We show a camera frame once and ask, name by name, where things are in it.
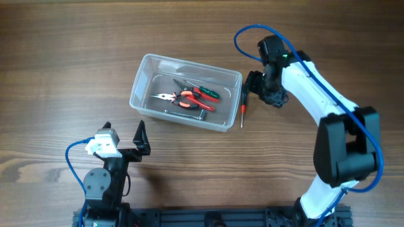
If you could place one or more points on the orange black needle-nose pliers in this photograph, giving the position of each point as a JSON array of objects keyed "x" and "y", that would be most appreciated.
[{"x": 176, "y": 98}]

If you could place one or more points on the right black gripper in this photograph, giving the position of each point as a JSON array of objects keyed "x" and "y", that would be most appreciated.
[{"x": 253, "y": 79}]

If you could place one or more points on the silver L-shaped socket wrench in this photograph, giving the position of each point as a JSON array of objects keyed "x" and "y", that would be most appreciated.
[{"x": 199, "y": 117}]

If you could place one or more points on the clear plastic container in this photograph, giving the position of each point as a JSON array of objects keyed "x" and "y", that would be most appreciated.
[{"x": 155, "y": 75}]

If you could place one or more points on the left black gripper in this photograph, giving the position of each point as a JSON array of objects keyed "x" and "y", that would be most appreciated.
[{"x": 141, "y": 140}]

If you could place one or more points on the red handled snips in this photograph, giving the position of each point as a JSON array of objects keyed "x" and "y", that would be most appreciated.
[{"x": 202, "y": 105}]

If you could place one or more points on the green handled screwdriver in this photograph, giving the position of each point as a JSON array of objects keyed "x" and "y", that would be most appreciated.
[{"x": 206, "y": 91}]

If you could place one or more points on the black red screwdriver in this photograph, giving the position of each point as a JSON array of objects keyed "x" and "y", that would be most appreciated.
[{"x": 244, "y": 94}]

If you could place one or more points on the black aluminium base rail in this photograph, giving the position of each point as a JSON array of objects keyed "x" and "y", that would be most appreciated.
[{"x": 268, "y": 217}]

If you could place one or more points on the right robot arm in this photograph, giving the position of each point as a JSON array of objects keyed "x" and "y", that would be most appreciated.
[{"x": 344, "y": 154}]

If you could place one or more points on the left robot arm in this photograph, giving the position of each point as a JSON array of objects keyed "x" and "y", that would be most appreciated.
[{"x": 104, "y": 187}]

